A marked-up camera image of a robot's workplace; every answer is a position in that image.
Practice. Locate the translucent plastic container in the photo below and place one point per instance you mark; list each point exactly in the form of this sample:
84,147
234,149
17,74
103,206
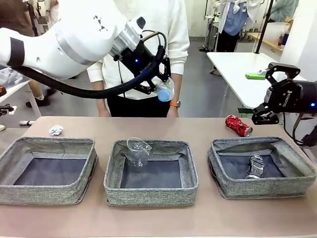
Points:
276,34

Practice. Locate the person's right hand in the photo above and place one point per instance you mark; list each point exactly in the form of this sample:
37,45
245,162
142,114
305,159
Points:
104,113

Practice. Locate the person in white sweater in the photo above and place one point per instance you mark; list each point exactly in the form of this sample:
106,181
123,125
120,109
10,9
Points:
173,29

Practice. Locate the crushed red can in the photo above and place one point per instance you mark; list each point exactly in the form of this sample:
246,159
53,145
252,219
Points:
237,125

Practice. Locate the person's right forearm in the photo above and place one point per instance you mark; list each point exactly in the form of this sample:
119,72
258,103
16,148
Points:
101,102

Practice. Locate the clear bottle with blue cap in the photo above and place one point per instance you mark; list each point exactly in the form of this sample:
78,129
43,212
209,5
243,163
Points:
164,93

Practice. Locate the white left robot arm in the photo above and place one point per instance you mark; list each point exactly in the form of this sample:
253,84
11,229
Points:
74,37

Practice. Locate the person in green top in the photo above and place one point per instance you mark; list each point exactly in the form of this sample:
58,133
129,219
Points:
284,10

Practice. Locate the clear plastic cup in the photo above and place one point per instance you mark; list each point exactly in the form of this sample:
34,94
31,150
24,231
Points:
137,153

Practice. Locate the green flat device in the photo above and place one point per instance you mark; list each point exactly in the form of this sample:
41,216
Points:
254,76

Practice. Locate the orange wristwatch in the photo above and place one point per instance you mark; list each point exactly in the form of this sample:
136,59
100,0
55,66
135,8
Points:
175,104

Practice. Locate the white background table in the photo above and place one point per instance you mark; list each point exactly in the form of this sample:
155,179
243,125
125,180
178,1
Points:
235,64

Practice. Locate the black stand pole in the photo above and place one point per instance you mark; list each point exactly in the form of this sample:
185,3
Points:
263,27

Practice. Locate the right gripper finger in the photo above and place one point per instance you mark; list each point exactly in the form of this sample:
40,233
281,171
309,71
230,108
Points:
282,67
266,115

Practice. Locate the grey fabric basket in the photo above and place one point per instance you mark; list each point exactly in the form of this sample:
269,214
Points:
260,188
151,196
49,193

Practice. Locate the white marker pen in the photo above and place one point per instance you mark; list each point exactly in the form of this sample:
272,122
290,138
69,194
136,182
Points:
27,122

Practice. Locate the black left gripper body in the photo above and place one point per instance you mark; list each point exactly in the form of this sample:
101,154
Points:
142,58

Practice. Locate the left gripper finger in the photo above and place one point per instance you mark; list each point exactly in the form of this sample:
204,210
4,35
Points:
148,86
166,69

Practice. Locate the person in blue shirt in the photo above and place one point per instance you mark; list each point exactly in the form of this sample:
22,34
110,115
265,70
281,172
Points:
232,22

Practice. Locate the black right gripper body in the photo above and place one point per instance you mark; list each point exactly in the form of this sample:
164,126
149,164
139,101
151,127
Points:
297,96

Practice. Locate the white side desk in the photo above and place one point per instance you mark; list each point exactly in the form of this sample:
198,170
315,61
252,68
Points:
22,86

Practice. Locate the crumpled white tissue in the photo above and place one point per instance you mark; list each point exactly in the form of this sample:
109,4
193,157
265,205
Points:
56,130

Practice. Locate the person's left hand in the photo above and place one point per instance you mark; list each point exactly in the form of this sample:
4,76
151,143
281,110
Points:
173,112

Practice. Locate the person's left forearm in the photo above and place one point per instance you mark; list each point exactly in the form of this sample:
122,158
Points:
178,90

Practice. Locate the person's black trousers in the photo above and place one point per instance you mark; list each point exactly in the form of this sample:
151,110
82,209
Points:
138,106

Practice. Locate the crushed silver can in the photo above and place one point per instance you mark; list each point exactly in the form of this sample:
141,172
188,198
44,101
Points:
255,166

